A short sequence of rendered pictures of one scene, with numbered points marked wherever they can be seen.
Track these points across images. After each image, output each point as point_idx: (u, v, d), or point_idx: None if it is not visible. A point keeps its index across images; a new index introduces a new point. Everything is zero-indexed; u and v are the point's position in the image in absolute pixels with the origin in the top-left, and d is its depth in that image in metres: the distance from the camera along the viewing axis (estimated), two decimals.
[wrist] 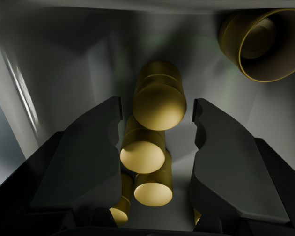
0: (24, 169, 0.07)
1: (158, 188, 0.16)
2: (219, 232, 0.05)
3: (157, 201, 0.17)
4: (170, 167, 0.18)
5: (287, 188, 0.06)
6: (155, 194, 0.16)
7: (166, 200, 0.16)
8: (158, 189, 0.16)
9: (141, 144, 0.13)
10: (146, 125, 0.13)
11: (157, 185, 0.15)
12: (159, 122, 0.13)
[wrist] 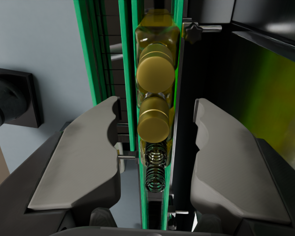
0: (22, 170, 0.07)
1: None
2: (219, 232, 0.05)
3: None
4: None
5: (289, 188, 0.06)
6: None
7: None
8: None
9: None
10: (147, 89, 0.18)
11: None
12: (156, 88, 0.18)
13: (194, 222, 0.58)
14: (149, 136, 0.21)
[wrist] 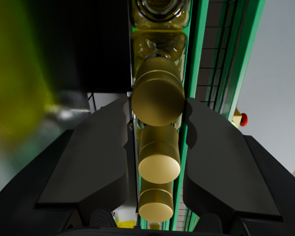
0: (33, 165, 0.07)
1: None
2: (219, 232, 0.05)
3: None
4: None
5: (277, 183, 0.06)
6: None
7: None
8: None
9: (157, 122, 0.12)
10: (164, 199, 0.18)
11: None
12: (155, 192, 0.18)
13: None
14: (165, 145, 0.15)
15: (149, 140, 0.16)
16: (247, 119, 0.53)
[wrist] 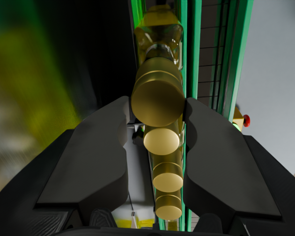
0: (33, 165, 0.07)
1: (150, 120, 0.12)
2: (219, 232, 0.05)
3: (151, 93, 0.11)
4: None
5: (277, 183, 0.06)
6: (154, 107, 0.12)
7: (138, 96, 0.11)
8: (149, 116, 0.12)
9: (162, 152, 0.18)
10: (174, 202, 0.23)
11: (151, 123, 0.12)
12: (166, 197, 0.24)
13: None
14: (171, 165, 0.20)
15: (159, 161, 0.21)
16: (250, 120, 0.57)
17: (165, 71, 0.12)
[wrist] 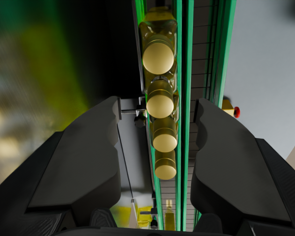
0: (22, 170, 0.07)
1: (153, 69, 0.21)
2: (219, 232, 0.05)
3: (155, 51, 0.20)
4: None
5: (289, 188, 0.06)
6: (156, 61, 0.20)
7: (147, 53, 0.20)
8: (153, 67, 0.20)
9: (160, 116, 0.24)
10: (170, 163, 0.29)
11: (154, 71, 0.21)
12: (164, 159, 0.29)
13: None
14: (167, 129, 0.26)
15: (158, 127, 0.27)
16: (239, 111, 0.63)
17: (162, 40, 0.20)
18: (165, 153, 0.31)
